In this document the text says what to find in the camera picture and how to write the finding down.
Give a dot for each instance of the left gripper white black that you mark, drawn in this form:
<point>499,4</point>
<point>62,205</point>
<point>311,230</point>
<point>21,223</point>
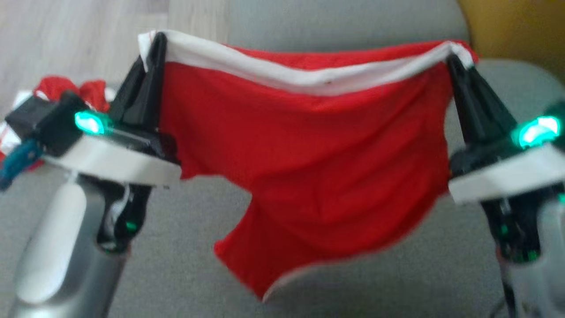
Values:
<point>119,154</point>

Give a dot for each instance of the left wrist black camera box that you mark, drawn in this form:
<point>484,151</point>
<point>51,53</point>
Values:
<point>44,119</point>

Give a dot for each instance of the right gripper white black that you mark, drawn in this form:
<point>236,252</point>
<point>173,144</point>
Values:
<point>521,159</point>

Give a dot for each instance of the red Bulls 23 jersey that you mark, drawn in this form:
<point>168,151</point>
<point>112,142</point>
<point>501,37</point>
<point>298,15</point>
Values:
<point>57,88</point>

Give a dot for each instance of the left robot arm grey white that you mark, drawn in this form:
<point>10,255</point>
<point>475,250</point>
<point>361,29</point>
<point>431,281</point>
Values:
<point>66,247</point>

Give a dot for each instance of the small grey sofa cushion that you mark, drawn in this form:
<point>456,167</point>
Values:
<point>309,22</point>

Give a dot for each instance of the large grey sofa seat cushion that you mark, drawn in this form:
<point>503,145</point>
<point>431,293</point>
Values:
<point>198,229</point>

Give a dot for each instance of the red shorts with white waistband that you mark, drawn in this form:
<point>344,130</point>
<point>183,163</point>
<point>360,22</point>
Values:
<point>318,168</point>

